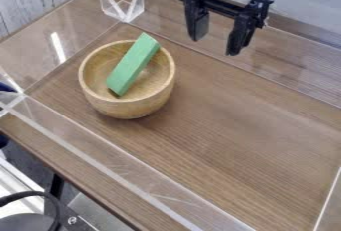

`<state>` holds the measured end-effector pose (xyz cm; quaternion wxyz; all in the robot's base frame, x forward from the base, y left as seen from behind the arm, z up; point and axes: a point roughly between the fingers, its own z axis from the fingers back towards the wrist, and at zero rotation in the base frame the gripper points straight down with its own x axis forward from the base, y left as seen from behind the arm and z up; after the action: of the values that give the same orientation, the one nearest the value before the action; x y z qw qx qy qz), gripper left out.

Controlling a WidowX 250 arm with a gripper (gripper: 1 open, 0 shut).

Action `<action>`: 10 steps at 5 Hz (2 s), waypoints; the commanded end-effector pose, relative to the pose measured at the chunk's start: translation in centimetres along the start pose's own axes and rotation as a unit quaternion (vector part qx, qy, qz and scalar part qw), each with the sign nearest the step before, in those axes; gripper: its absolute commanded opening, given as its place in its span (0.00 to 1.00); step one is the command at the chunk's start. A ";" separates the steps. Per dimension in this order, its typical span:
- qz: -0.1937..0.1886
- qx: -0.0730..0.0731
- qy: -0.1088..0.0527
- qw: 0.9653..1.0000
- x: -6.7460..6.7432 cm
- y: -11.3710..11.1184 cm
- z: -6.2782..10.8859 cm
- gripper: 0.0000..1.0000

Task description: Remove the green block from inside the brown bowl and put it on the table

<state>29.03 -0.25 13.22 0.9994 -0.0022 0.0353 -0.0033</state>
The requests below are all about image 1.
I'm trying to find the clear acrylic corner bracket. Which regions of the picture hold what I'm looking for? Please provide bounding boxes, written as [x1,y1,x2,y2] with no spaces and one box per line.
[100,0,144,23]

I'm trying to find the grey metal base plate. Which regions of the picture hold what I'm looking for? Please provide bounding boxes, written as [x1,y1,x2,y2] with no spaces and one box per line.
[58,193,133,231]

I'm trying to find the clear acrylic tray walls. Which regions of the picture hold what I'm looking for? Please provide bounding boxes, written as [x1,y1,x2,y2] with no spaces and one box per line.
[0,0,341,231]

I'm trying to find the black table leg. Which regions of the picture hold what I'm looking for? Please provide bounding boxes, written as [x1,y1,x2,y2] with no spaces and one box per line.
[49,174,65,199]

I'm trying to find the brown wooden bowl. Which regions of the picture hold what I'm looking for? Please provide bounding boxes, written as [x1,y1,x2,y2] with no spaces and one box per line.
[77,40,175,119]

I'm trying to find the black cable loop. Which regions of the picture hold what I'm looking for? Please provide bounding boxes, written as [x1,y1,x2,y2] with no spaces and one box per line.
[0,190,62,231]

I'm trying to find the green rectangular block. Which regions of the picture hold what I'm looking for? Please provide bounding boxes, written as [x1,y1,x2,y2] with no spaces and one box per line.
[105,33,160,96]

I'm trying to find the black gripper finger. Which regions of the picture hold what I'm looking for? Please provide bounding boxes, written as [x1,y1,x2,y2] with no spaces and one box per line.
[226,15,255,56]
[183,0,208,41]

